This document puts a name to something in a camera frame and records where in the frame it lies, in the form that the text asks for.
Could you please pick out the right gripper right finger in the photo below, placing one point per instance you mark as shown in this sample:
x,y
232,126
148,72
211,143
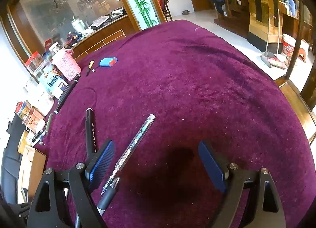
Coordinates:
x,y
226,177

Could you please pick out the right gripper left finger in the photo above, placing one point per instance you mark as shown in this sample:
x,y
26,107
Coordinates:
x,y
86,177

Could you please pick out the clear grip retractable pen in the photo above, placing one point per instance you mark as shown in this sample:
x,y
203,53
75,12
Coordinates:
x,y
107,196

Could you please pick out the black brush pen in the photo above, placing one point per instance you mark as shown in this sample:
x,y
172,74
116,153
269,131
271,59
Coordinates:
x,y
90,132

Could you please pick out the clear patterned pen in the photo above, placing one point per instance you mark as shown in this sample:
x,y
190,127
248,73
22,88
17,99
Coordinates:
x,y
129,150

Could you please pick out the cardboard box tray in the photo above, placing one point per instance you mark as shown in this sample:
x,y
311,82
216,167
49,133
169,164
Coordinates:
x,y
30,173

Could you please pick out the green pen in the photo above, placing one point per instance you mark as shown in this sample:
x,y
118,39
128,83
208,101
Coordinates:
x,y
48,122

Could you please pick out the black teal-tipped marker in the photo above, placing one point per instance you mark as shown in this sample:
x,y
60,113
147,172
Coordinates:
x,y
66,93

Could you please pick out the purple velvet tablecloth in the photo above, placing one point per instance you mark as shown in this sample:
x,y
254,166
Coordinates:
x,y
199,87

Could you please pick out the blue battery pack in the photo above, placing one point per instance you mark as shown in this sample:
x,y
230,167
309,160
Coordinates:
x,y
108,62

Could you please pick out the pink woven cup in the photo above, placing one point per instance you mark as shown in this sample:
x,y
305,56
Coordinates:
x,y
65,62

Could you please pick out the red lid plastic jar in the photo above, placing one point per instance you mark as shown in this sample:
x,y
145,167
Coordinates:
x,y
34,61

